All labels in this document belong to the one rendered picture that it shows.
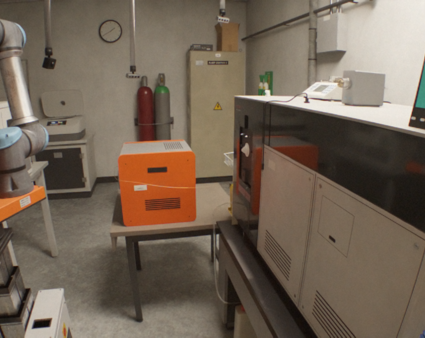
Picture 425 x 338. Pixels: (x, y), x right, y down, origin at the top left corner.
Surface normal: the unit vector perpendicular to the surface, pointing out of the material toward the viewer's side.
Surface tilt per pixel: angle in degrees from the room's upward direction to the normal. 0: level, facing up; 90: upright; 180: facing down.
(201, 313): 0
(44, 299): 0
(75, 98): 105
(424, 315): 90
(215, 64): 90
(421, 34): 90
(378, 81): 90
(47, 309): 0
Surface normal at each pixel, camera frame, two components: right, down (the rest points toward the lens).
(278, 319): 0.00, -0.96
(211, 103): 0.22, 0.27
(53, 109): 0.21, 0.51
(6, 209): 0.98, 0.06
